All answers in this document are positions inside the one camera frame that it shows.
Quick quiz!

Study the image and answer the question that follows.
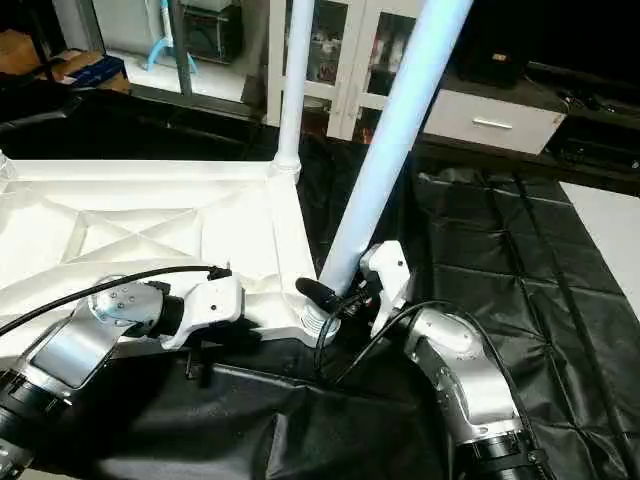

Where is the blue flat box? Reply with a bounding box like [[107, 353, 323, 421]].
[[62, 54, 129, 91]]

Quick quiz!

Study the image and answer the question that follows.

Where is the brown wooden board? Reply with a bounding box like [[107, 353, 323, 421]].
[[0, 30, 63, 77]]

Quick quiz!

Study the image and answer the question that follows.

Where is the white plastic table leg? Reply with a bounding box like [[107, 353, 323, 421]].
[[300, 0, 475, 347], [273, 0, 317, 177]]

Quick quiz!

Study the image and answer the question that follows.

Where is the white flat panel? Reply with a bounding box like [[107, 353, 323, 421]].
[[558, 180, 640, 323]]

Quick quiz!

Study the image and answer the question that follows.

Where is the dark equipment rack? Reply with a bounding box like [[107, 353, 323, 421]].
[[192, 4, 243, 65]]

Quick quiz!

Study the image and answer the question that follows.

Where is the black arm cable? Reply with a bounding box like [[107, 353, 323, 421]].
[[0, 264, 233, 337], [313, 290, 541, 451]]

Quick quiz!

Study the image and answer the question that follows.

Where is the light blue plastic item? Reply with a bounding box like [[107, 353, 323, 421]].
[[146, 0, 187, 73]]

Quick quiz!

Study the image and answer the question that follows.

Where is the white glass door cabinet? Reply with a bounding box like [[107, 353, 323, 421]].
[[265, 0, 433, 143]]

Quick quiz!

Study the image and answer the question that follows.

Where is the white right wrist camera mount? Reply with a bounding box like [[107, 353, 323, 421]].
[[360, 240, 414, 339]]

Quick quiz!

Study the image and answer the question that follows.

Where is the black bag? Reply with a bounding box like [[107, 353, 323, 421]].
[[455, 18, 533, 89]]

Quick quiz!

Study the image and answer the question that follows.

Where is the white plastic table top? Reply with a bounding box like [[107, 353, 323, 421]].
[[0, 155, 343, 347]]

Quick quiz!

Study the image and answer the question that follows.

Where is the grey metal pole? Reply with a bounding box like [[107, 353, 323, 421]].
[[169, 0, 194, 96]]

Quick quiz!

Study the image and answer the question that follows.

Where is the black work mat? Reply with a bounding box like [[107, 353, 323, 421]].
[[0, 85, 640, 480]]

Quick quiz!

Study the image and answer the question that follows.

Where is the white drawer unit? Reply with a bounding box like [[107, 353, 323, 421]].
[[424, 88, 567, 157]]

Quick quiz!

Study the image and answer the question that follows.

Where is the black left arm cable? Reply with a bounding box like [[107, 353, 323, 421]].
[[0, 264, 233, 337]]

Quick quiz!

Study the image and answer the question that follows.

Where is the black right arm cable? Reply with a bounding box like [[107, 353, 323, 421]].
[[313, 290, 541, 451]]

